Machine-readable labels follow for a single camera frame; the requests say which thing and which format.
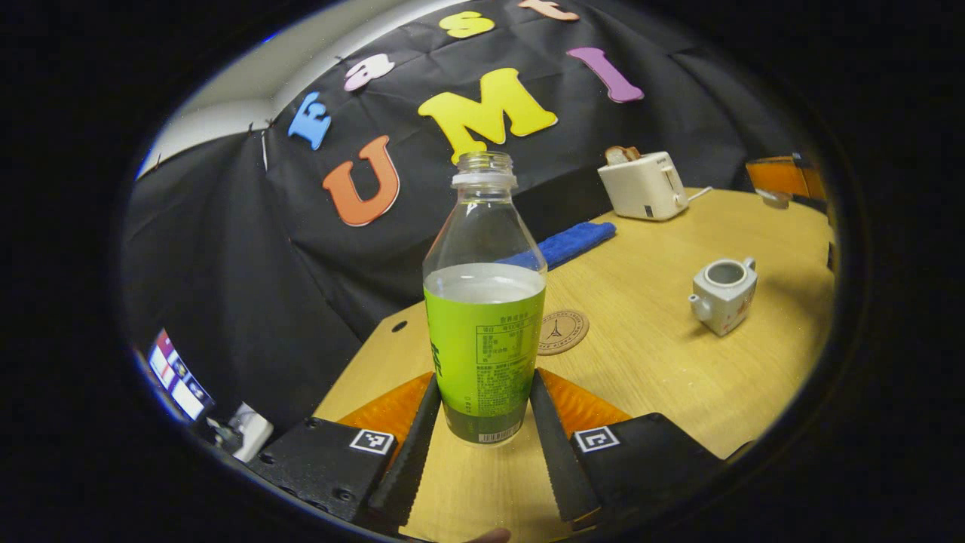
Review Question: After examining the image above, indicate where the white side table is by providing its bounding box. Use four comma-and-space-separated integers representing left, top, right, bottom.
204, 402, 274, 462

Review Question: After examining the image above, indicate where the round cork coaster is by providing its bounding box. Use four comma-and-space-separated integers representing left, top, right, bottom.
538, 309, 590, 356

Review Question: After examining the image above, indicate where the blue towel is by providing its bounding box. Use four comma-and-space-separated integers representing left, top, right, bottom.
494, 221, 617, 271

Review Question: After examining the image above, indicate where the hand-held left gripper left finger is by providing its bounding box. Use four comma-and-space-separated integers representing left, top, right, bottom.
245, 372, 442, 529

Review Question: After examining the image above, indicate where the white toaster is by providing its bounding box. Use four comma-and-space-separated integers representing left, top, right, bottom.
598, 151, 689, 222

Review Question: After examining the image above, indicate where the black backdrop cloth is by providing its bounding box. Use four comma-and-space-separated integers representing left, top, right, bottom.
121, 0, 800, 438

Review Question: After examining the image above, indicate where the computer monitor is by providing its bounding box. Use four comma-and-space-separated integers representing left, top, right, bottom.
147, 330, 216, 422

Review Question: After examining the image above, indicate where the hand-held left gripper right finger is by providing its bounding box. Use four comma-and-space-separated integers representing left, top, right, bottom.
530, 368, 725, 525

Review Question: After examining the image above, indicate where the white ceramic teacup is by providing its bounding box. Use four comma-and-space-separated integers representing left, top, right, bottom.
688, 257, 758, 336

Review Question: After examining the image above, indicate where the green label water bottle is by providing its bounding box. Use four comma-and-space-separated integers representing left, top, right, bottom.
422, 151, 548, 446

